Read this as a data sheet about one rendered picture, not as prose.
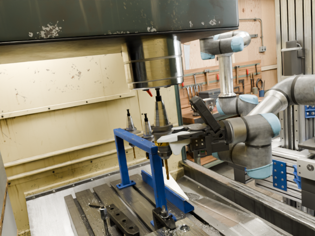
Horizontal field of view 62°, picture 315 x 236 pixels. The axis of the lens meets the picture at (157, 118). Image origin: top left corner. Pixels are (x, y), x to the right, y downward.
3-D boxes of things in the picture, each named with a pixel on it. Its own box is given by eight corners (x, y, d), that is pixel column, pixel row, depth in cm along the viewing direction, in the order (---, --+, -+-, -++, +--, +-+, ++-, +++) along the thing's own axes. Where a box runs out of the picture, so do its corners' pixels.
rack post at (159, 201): (170, 214, 113) (162, 148, 107) (177, 220, 108) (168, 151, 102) (150, 223, 108) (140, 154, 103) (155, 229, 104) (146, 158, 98)
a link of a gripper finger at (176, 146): (163, 160, 70) (193, 152, 73) (160, 139, 69) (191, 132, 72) (158, 157, 73) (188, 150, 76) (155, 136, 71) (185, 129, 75)
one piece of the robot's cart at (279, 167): (273, 186, 161) (272, 158, 158) (287, 191, 154) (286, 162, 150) (272, 187, 160) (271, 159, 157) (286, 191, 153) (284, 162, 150)
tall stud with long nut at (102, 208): (109, 232, 105) (104, 203, 103) (112, 236, 103) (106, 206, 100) (103, 235, 104) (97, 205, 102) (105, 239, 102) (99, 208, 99)
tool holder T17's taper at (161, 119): (151, 124, 75) (148, 101, 74) (166, 121, 77) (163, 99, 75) (157, 127, 71) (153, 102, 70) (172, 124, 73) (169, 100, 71)
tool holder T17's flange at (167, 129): (148, 132, 76) (147, 124, 76) (168, 129, 78) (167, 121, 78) (156, 137, 71) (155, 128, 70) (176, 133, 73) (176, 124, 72)
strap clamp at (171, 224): (162, 232, 101) (158, 196, 99) (181, 251, 90) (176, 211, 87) (155, 235, 100) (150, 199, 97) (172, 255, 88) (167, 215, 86)
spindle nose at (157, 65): (121, 89, 78) (115, 47, 76) (171, 81, 83) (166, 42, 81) (136, 91, 63) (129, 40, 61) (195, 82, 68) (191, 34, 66)
